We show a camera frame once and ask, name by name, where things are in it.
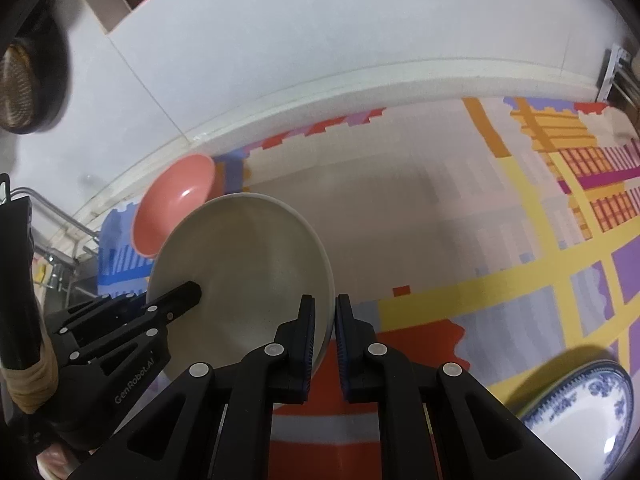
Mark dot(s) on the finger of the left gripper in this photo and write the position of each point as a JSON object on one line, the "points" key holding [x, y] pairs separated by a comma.
{"points": [[88, 341], [119, 309]]}

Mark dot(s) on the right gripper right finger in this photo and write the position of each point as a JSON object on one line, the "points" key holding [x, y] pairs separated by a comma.
{"points": [[435, 422]]}

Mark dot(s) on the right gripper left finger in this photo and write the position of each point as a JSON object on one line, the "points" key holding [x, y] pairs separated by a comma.
{"points": [[214, 423]]}

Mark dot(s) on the cream bowl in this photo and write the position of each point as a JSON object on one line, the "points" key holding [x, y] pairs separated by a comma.
{"points": [[254, 259]]}

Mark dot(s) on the blue patterned plate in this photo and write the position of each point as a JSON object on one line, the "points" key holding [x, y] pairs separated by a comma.
{"points": [[585, 417]]}

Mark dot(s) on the pink bowl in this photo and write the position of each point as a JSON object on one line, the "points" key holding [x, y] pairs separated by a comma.
{"points": [[180, 189]]}

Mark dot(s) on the person's hand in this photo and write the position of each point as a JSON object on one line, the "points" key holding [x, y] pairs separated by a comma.
{"points": [[56, 463]]}

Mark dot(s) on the thin gooseneck faucet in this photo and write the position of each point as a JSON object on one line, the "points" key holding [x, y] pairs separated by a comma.
{"points": [[68, 226]]}

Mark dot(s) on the colourful patchwork mat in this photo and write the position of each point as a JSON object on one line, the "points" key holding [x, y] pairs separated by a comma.
{"points": [[501, 234]]}

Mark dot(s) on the black frying pan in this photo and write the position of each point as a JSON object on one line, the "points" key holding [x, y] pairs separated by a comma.
{"points": [[34, 78]]}

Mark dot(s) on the metal pot rack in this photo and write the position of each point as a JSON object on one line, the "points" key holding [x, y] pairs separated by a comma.
{"points": [[620, 78]]}

